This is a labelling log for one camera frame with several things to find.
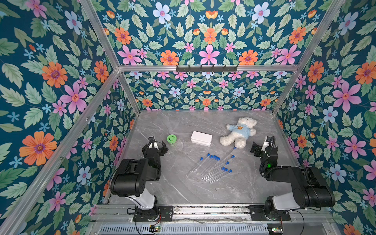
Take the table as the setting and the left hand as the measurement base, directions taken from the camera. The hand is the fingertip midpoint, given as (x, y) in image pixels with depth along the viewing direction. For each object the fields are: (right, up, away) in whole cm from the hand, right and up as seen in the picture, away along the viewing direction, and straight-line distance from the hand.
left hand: (155, 141), depth 92 cm
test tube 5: (+40, -11, +1) cm, 42 cm away
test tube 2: (+34, -9, +3) cm, 36 cm away
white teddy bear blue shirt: (+56, +5, +5) cm, 56 cm away
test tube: (+30, -12, +1) cm, 32 cm away
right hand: (+70, -1, -1) cm, 70 cm away
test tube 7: (+50, -10, +1) cm, 51 cm away
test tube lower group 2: (+44, -17, -4) cm, 48 cm away
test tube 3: (+33, -15, -1) cm, 36 cm away
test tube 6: (+49, -9, +4) cm, 50 cm away
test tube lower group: (+43, -16, -3) cm, 46 cm away
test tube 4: (+38, -11, +1) cm, 40 cm away
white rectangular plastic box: (+30, +1, +7) cm, 31 cm away
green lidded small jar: (+9, +1, +6) cm, 11 cm away
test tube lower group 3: (+47, -18, -4) cm, 51 cm away
